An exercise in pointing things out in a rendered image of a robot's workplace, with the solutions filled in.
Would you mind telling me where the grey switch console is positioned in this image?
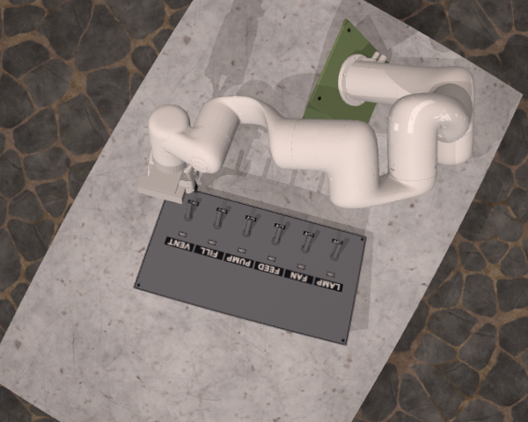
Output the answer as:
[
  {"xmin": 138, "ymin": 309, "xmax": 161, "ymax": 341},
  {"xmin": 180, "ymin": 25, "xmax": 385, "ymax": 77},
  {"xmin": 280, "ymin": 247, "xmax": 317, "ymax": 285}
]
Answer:
[{"xmin": 134, "ymin": 191, "xmax": 367, "ymax": 346}]

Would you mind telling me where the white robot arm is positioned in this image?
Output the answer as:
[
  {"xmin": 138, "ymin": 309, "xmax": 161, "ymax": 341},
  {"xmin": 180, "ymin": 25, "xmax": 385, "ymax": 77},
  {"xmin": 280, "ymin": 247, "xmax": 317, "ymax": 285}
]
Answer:
[{"xmin": 136, "ymin": 52, "xmax": 475, "ymax": 208}]

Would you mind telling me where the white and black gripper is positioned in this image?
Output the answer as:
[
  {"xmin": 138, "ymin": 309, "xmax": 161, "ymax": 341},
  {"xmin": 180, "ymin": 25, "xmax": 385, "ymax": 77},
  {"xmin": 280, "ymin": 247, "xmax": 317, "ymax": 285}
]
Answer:
[{"xmin": 148, "ymin": 152, "xmax": 199, "ymax": 193}]

